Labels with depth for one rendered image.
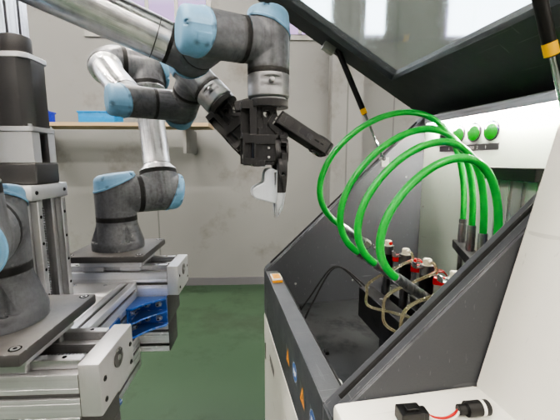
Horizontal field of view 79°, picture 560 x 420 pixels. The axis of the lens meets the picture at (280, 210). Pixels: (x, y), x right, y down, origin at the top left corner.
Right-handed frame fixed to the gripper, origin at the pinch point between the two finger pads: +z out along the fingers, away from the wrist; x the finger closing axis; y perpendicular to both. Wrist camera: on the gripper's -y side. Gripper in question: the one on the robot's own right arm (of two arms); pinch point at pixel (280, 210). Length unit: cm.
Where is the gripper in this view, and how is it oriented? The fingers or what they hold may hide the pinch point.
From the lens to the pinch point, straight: 65.2
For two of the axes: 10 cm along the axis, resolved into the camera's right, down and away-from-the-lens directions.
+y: -9.8, 0.2, -1.8
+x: 1.8, 1.4, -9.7
